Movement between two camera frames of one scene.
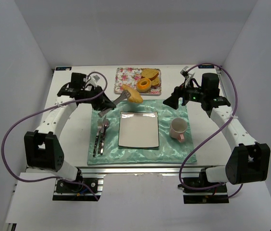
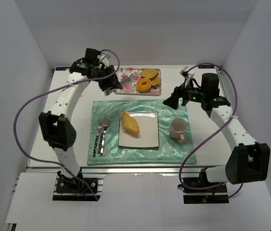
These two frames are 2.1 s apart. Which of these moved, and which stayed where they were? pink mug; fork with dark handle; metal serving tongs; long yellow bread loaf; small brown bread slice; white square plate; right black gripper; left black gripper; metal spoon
Moved: long yellow bread loaf; left black gripper; metal serving tongs
Stayed: right black gripper; small brown bread slice; fork with dark handle; white square plate; metal spoon; pink mug
